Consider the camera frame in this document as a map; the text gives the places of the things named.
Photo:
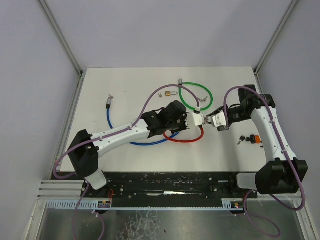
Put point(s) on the blue cable lock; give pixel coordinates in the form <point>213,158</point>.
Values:
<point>141,144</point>

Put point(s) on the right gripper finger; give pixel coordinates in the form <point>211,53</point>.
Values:
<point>220,110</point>
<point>213,122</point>

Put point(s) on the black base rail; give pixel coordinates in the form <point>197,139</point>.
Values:
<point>168,190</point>

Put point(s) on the red cable lock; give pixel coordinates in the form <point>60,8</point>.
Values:
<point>184,141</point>

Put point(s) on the black head key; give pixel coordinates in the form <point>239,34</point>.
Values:
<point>241,139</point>

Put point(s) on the red lock keys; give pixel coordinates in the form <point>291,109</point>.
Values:
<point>206,120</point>

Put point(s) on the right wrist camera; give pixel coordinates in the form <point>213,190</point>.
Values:
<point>221,122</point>

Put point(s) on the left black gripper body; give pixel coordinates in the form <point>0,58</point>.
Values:
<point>180,125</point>

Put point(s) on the orange black padlock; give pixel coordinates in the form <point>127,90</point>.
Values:
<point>254,140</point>

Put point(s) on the green lock keys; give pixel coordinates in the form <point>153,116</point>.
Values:
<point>203,99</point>

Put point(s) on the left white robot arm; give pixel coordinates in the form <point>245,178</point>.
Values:
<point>86,149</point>

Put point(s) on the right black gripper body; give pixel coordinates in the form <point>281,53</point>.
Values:
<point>236,115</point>

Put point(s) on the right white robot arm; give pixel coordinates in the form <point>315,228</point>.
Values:
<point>283,172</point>

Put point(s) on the brass padlock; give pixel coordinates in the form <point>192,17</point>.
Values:
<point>171,93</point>

